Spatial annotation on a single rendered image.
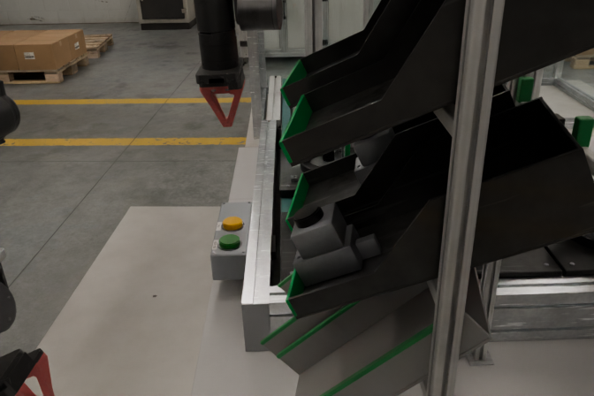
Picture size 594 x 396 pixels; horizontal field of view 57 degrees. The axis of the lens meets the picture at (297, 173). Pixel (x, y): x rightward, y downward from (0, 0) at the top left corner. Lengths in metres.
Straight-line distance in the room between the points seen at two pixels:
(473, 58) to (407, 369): 0.31
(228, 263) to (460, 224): 0.68
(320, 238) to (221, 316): 0.56
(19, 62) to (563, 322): 5.91
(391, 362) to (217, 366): 0.47
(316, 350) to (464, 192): 0.37
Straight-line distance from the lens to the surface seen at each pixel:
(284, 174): 1.33
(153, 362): 1.01
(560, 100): 2.36
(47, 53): 6.26
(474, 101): 0.40
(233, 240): 1.07
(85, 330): 1.12
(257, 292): 0.97
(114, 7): 9.64
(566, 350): 1.08
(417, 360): 0.56
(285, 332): 0.75
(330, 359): 0.73
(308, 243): 0.54
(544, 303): 1.03
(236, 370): 0.97
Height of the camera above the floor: 1.54
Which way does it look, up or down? 25 degrees down
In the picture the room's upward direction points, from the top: 2 degrees counter-clockwise
